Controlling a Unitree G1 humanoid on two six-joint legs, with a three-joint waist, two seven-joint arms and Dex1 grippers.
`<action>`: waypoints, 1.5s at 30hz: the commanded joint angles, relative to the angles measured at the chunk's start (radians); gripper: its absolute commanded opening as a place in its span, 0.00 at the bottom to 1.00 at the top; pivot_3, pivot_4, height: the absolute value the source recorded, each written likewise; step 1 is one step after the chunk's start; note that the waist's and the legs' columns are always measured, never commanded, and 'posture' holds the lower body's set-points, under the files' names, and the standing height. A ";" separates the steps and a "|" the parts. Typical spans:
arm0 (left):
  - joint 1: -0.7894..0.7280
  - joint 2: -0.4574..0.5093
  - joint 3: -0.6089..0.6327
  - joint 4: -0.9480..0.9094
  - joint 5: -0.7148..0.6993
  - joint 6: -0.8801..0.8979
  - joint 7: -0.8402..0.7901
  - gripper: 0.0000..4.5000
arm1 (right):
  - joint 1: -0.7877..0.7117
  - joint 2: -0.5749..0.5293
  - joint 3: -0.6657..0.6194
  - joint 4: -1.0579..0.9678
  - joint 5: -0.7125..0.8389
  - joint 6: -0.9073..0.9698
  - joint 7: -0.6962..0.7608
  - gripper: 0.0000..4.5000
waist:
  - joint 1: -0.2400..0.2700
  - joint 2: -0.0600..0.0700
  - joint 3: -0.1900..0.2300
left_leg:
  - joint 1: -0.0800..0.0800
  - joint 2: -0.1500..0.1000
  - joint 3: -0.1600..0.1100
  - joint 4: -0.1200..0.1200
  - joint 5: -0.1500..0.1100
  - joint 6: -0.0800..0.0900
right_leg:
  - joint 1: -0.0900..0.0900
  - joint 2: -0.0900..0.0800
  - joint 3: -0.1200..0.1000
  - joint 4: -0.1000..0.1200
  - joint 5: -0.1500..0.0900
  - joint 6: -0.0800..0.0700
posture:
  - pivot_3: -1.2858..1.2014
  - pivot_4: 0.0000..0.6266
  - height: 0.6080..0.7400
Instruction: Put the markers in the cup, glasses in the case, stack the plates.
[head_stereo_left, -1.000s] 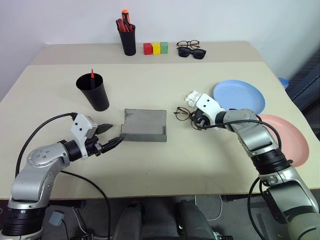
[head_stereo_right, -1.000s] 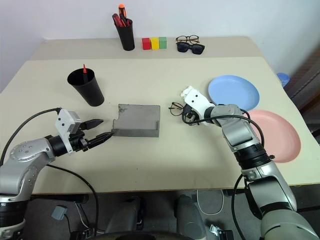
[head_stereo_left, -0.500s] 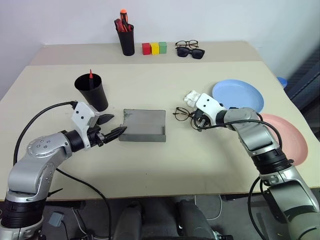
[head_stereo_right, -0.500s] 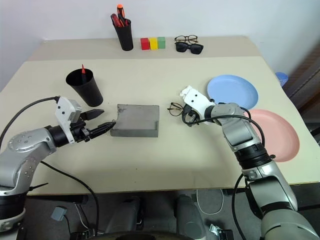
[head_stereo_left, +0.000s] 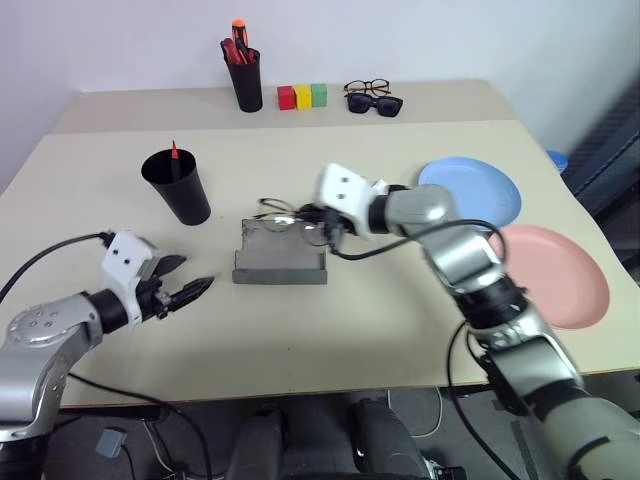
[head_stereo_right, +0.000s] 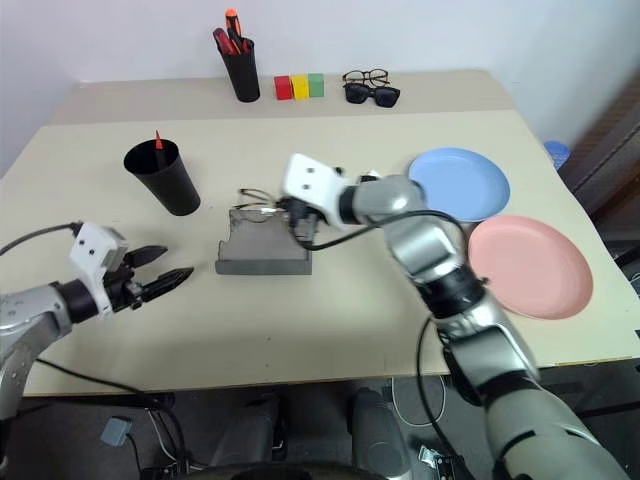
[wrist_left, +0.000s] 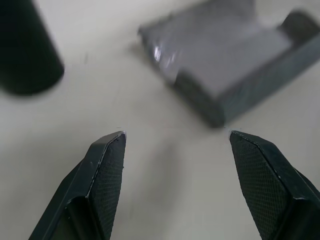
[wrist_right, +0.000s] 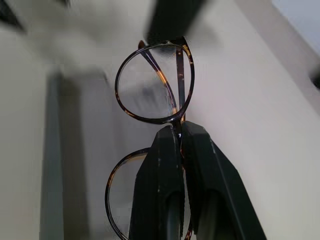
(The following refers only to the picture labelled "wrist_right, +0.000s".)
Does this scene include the tortoiseshell round glasses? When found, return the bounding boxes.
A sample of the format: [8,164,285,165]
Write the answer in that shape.
[104,36,196,240]

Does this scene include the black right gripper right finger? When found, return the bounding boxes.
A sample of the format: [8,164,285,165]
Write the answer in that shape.
[180,120,268,240]

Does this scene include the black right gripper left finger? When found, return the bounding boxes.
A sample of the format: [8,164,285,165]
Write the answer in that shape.
[128,124,187,240]

